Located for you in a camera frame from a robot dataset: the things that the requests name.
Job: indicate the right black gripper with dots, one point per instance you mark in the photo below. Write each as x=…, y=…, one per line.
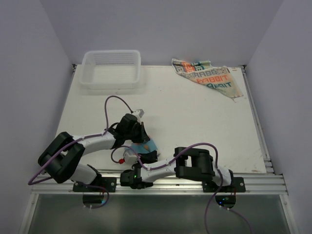
x=151, y=157

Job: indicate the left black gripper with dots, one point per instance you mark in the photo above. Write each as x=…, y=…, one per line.
x=143, y=137

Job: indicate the blue polka dot towel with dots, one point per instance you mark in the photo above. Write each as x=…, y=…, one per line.
x=144, y=148

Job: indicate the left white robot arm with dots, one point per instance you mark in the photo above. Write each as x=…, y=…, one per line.
x=61, y=158

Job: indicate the white plastic basket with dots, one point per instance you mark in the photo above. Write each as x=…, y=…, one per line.
x=104, y=71

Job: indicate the rabbit print towel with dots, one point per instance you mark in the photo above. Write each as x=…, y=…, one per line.
x=216, y=78

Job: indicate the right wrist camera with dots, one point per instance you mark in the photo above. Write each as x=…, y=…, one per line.
x=129, y=158

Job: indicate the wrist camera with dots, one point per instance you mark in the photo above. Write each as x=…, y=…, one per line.
x=129, y=158
x=138, y=112

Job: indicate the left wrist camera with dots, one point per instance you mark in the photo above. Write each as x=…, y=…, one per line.
x=138, y=112

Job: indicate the aluminium front rail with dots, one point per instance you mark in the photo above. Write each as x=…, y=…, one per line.
x=255, y=184

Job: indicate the aluminium rail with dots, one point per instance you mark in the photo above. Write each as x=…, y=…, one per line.
x=255, y=184
x=264, y=150

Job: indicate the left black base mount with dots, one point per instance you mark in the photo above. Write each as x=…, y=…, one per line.
x=101, y=184

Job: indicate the aluminium right side rail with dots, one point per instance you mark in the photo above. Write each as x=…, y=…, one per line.
x=264, y=150

